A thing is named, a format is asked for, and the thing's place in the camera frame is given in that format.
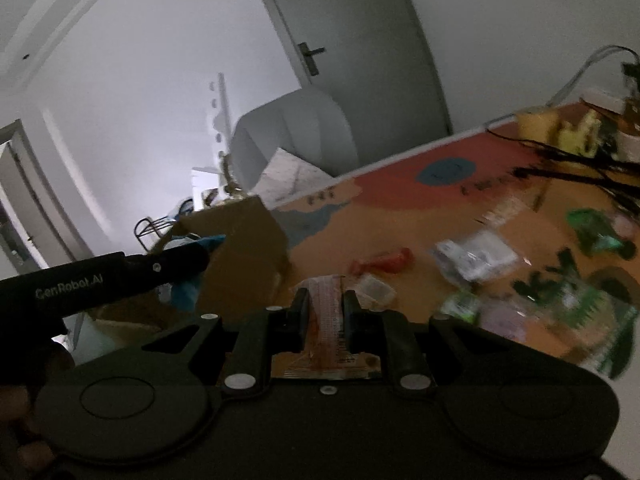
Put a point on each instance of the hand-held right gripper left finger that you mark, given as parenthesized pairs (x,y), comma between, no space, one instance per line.
(300,310)

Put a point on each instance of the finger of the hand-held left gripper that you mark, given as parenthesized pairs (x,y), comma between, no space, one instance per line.
(210,242)
(186,294)

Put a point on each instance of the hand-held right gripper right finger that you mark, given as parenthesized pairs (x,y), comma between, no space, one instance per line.
(351,312)

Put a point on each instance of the pale orange snack packet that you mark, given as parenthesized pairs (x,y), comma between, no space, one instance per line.
(327,310)

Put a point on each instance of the cardboard box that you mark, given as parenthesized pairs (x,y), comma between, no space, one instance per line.
(240,255)

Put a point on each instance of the red snack packet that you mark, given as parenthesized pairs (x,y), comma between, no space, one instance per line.
(382,261)

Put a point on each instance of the person's left hand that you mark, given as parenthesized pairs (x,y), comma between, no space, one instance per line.
(22,400)

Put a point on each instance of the small clear packet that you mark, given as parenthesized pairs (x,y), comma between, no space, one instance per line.
(376,289)

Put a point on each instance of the black shoe rack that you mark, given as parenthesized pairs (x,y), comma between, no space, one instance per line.
(150,227)

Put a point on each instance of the white interior door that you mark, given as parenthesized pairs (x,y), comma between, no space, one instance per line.
(35,200)

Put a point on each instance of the small green snack packet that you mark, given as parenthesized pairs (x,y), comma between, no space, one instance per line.
(460,306)

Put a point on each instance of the white board with holes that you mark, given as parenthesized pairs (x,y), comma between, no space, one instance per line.
(223,110)

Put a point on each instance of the clear plastic packet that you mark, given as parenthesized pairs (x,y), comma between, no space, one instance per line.
(475,257)

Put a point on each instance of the grey armchair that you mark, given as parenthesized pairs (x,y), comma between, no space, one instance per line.
(295,130)

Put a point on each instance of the pale purple snack packet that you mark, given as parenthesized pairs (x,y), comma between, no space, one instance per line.
(500,320)

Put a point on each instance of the green and white snack packet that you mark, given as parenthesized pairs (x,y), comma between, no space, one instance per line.
(580,305)

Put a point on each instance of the grey door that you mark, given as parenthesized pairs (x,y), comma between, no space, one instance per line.
(360,60)

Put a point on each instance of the dark green snack packet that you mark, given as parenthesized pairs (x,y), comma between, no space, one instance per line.
(597,232)

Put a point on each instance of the yellow toy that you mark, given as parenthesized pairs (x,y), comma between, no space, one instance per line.
(580,132)

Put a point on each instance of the glass bottle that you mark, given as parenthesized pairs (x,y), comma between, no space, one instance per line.
(631,105)

